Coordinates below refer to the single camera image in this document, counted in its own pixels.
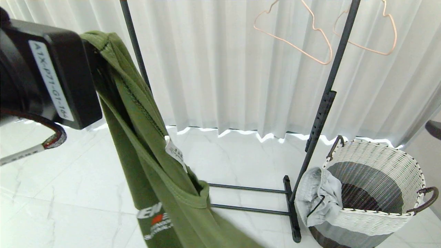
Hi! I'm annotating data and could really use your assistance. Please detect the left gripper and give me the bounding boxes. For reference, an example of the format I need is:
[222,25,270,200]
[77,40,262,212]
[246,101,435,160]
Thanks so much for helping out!
[0,19,103,130]

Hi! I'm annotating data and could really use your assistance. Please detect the green long-sleeved shirt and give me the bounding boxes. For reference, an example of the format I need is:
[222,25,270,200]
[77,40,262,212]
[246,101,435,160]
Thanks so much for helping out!
[80,30,266,248]

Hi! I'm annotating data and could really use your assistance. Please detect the pink clothes hanger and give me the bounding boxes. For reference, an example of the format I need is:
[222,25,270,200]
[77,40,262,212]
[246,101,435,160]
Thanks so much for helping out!
[254,0,333,65]
[333,0,398,55]

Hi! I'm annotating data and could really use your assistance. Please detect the black clothes rack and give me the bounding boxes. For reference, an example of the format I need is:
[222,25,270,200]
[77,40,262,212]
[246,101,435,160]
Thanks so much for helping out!
[120,0,361,243]

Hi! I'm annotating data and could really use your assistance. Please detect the white laundry basket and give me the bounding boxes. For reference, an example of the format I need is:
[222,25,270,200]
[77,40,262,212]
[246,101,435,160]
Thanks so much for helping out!
[308,135,439,248]

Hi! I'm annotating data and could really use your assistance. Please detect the white curtain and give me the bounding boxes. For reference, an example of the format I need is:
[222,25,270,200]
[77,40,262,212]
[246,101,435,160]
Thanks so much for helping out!
[0,0,441,147]

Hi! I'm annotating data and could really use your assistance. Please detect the pale grey shorts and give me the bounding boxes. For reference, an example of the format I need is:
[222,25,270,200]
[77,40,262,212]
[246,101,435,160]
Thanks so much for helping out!
[295,167,344,228]

